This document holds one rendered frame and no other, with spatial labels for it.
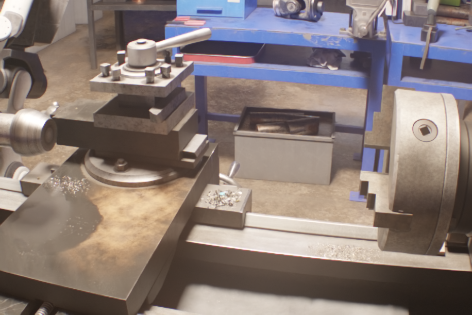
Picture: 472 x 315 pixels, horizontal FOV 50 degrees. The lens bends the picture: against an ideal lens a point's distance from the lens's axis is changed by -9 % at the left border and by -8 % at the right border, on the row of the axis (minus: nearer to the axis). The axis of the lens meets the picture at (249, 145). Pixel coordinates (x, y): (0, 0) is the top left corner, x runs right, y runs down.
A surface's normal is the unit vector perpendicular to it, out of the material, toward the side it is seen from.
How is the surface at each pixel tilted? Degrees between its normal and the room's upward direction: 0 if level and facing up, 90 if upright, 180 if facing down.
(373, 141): 65
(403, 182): 70
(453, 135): 37
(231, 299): 20
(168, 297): 13
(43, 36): 99
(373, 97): 90
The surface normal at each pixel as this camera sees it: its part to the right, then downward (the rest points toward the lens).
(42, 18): 0.61, 0.11
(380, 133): -0.18, 0.00
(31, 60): 0.98, 0.10
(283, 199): 0.01, -0.90
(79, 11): -0.20, 0.43
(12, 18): 0.54, -0.14
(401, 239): -0.19, 0.74
